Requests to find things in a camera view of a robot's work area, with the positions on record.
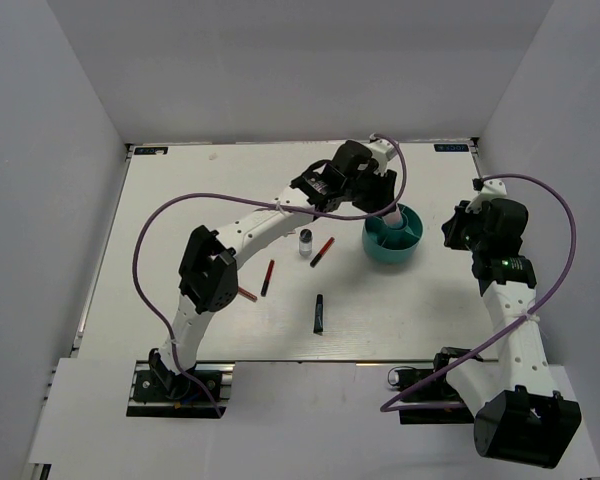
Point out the table corner label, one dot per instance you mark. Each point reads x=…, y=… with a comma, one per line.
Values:
x=451, y=147
x=159, y=150

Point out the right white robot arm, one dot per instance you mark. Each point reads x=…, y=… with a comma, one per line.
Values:
x=519, y=413

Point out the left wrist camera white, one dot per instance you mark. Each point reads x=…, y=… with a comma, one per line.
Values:
x=382, y=150

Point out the black mascara tube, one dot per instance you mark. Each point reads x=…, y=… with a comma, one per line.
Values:
x=318, y=327

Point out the small black cap jar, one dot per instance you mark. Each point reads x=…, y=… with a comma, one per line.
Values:
x=305, y=246

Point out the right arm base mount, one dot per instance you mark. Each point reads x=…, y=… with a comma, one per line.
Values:
x=437, y=403

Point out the teal round organizer cup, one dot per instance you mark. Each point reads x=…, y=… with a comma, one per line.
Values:
x=395, y=244

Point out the white cap toner bottle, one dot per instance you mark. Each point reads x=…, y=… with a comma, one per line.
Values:
x=394, y=219

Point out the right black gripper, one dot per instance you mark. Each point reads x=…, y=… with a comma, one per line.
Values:
x=451, y=227

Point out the red lip gloss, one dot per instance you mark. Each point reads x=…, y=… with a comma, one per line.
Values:
x=267, y=278
x=324, y=249
x=248, y=295

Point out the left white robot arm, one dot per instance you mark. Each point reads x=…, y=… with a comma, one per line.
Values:
x=212, y=259

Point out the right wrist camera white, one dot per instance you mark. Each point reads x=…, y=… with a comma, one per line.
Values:
x=486, y=191

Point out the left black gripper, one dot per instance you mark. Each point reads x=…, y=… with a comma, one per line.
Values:
x=379, y=202

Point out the right table corner label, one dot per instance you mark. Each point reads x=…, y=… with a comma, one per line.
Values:
x=451, y=147

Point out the left table corner label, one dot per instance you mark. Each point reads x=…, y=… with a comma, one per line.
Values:
x=159, y=150

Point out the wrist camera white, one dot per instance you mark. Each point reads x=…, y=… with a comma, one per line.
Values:
x=486, y=191
x=382, y=150

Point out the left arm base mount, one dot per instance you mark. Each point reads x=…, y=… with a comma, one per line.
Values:
x=158, y=393

